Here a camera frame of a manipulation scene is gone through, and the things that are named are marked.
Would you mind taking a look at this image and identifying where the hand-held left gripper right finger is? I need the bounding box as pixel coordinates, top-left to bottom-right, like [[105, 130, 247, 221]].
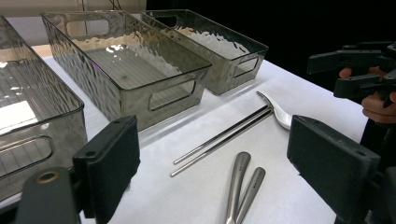
[[286, 114, 382, 224]]

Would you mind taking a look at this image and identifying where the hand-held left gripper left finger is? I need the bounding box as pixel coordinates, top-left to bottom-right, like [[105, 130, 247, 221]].
[[72, 115, 142, 224]]

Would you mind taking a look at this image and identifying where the white ceramic spoon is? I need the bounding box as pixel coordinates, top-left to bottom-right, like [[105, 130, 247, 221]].
[[256, 91, 294, 131]]

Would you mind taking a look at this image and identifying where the metal fork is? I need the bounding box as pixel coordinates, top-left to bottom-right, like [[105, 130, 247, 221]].
[[235, 166, 266, 224]]

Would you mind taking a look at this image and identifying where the smoky clear plastic bin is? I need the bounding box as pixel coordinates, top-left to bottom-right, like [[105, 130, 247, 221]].
[[140, 8, 270, 96], [0, 15, 89, 202], [41, 10, 213, 133]]

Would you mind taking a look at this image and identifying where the metal chopstick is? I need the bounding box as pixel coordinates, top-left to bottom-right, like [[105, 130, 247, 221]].
[[173, 105, 271, 165], [169, 109, 276, 178]]

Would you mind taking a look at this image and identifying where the white table sheet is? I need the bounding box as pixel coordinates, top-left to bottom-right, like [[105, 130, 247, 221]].
[[0, 15, 370, 224]]

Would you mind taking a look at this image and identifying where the black curtain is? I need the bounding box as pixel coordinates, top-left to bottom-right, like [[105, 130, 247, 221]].
[[146, 0, 396, 94]]

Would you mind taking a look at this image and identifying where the light wooden desk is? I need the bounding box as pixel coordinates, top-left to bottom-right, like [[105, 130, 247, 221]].
[[0, 0, 148, 19]]

